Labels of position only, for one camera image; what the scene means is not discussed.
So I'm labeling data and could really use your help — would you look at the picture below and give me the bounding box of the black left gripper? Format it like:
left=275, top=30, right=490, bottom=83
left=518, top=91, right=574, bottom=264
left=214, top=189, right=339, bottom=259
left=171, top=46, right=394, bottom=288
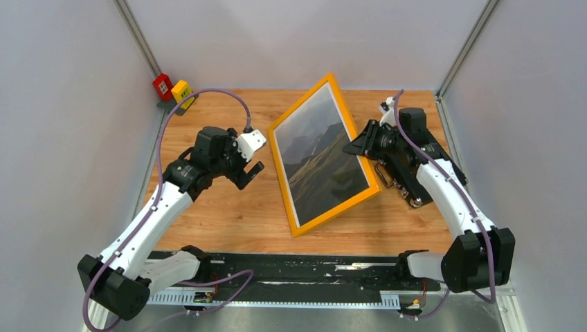
left=210, top=128, right=264, bottom=190

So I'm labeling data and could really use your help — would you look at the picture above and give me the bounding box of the black ribbed frame backing board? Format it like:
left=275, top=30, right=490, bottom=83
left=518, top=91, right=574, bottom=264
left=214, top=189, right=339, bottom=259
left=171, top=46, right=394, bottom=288
left=380, top=127, right=467, bottom=208

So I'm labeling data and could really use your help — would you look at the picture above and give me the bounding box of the light wooden picture frame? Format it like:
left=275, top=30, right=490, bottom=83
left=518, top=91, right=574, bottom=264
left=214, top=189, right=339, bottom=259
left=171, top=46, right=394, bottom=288
left=267, top=72, right=381, bottom=238

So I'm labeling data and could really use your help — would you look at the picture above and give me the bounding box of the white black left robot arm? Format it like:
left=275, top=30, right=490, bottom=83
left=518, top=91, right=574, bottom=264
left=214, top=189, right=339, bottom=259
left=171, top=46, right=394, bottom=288
left=77, top=127, right=267, bottom=321

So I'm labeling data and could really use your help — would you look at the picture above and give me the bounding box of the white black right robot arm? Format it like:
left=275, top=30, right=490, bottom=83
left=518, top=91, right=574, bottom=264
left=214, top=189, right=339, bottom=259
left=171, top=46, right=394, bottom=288
left=343, top=107, right=516, bottom=297

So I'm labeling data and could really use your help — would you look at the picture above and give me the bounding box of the red toy house block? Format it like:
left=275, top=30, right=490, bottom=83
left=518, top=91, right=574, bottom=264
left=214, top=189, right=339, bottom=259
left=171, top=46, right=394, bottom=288
left=152, top=73, right=173, bottom=102

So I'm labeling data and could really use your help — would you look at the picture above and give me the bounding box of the landscape photo print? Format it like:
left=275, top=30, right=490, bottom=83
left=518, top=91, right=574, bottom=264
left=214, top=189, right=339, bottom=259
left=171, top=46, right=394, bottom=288
left=273, top=82, right=370, bottom=228

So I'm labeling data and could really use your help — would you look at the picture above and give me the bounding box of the grey toy base plate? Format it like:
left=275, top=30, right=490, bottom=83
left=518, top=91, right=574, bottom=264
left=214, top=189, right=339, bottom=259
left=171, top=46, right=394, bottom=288
left=156, top=92, right=199, bottom=116

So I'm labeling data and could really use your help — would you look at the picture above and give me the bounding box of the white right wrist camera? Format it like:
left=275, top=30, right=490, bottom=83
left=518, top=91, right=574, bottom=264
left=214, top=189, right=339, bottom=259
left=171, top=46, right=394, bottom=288
left=379, top=96, right=397, bottom=127

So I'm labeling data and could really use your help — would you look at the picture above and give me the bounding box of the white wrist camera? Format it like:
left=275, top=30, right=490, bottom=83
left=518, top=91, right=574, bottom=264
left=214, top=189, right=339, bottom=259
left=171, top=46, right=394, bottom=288
left=235, top=129, right=267, bottom=162
left=379, top=96, right=397, bottom=127

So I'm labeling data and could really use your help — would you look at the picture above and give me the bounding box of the aluminium rail right table edge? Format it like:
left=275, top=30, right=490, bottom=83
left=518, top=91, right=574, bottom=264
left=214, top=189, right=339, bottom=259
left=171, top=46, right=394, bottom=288
left=433, top=91, right=479, bottom=204

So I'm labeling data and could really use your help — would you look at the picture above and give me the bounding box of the aluminium front rail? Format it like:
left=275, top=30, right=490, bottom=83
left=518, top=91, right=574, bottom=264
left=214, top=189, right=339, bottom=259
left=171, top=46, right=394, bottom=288
left=82, top=259, right=528, bottom=332

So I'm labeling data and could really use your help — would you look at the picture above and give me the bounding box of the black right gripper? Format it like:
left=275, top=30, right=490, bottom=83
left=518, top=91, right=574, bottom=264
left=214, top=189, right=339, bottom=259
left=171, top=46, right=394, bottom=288
left=342, top=120, right=406, bottom=160

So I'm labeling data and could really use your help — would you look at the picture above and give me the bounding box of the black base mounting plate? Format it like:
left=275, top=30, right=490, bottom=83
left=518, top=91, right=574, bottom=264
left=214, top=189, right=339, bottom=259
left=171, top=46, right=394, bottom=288
left=146, top=250, right=441, bottom=304

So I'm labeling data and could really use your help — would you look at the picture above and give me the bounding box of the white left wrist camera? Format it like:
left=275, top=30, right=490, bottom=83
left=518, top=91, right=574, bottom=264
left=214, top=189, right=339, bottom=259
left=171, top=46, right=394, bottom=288
left=235, top=129, right=267, bottom=162

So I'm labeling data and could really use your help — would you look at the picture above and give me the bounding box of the yellow toy house block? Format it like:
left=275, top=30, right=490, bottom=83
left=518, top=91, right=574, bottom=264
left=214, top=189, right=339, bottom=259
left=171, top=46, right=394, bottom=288
left=171, top=80, right=195, bottom=110

